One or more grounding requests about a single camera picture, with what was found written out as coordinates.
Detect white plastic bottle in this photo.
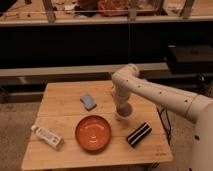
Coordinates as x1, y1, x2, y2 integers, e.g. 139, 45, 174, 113
31, 125, 63, 150

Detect orange bowl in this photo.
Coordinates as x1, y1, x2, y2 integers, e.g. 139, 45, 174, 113
75, 115, 111, 152

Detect wooden table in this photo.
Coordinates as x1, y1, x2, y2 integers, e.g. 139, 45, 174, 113
22, 81, 173, 171

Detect black cable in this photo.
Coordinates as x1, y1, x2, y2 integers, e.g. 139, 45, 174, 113
156, 105, 174, 144

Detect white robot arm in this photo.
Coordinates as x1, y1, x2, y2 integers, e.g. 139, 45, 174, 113
111, 64, 213, 171

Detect blue sponge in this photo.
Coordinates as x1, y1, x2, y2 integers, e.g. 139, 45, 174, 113
80, 94, 97, 111

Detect black box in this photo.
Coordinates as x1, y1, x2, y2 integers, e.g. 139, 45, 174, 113
166, 45, 213, 73

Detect black white striped block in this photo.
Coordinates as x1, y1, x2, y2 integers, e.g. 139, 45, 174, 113
126, 122, 152, 148

